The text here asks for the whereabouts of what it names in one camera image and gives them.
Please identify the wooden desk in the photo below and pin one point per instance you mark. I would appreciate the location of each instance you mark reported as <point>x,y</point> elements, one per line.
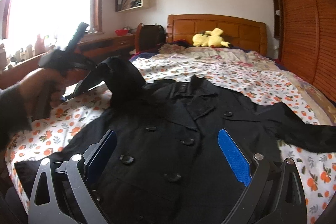
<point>96,50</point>

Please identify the grey sleeved left forearm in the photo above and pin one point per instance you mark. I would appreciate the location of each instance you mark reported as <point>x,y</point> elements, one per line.
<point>13,116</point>

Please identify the yellow Pikachu plush toy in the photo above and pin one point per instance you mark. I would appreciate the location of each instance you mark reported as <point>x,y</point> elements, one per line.
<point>212,39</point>

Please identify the black double-breasted coat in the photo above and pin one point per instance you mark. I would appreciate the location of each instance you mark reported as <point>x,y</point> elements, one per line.
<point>167,166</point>

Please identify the orange print bed sheet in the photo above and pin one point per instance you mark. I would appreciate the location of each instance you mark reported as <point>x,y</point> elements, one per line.
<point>316,170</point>

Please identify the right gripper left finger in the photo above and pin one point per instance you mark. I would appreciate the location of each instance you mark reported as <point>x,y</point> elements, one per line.
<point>81,171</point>

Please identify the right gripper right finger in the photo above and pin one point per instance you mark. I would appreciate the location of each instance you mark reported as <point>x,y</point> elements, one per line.
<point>273,190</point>

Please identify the person's left hand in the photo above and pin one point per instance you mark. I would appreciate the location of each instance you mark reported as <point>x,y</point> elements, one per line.
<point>31,87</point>

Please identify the floral blanket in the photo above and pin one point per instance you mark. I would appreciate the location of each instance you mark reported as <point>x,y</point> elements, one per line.
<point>253,75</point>

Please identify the red bowl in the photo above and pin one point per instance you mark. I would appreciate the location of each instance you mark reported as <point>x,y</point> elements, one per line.
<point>121,32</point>

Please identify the black backpack on chair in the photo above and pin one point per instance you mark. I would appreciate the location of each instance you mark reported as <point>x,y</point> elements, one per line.
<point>149,36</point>

